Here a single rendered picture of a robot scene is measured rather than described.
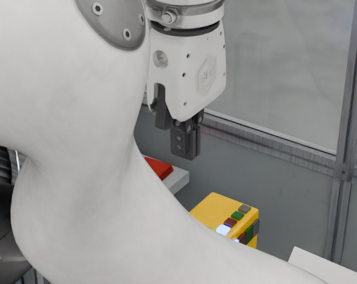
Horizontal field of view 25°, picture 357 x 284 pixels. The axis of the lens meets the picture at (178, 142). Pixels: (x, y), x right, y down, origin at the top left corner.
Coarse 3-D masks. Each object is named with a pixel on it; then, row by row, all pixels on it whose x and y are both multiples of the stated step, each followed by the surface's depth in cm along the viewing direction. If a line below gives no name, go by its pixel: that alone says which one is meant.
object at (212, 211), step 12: (204, 204) 147; (216, 204) 147; (228, 204) 147; (240, 204) 147; (204, 216) 143; (216, 216) 143; (228, 216) 143; (252, 216) 144; (216, 228) 141; (240, 228) 141; (252, 240) 147
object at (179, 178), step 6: (144, 156) 200; (174, 168) 195; (180, 168) 195; (174, 174) 193; (180, 174) 193; (186, 174) 193; (162, 180) 191; (168, 180) 191; (174, 180) 191; (180, 180) 192; (186, 180) 194; (168, 186) 189; (174, 186) 190; (180, 186) 192; (174, 192) 191
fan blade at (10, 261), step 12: (0, 192) 130; (12, 192) 130; (0, 204) 128; (0, 216) 126; (0, 228) 124; (0, 240) 123; (12, 240) 123; (0, 252) 121; (12, 252) 121; (0, 264) 120; (12, 264) 120; (24, 264) 120; (0, 276) 119; (12, 276) 119
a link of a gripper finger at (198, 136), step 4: (192, 116) 95; (192, 120) 95; (192, 124) 95; (196, 124) 96; (192, 128) 95; (196, 128) 95; (200, 128) 95; (196, 132) 95; (200, 132) 95; (196, 136) 95; (200, 136) 96; (196, 140) 95; (200, 140) 96; (196, 144) 96; (200, 144) 96; (196, 148) 96; (200, 148) 97; (196, 152) 96; (196, 156) 97
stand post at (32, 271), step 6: (30, 270) 186; (36, 270) 184; (24, 276) 188; (30, 276) 187; (36, 276) 186; (42, 276) 184; (24, 282) 189; (30, 282) 188; (36, 282) 187; (42, 282) 185; (48, 282) 186
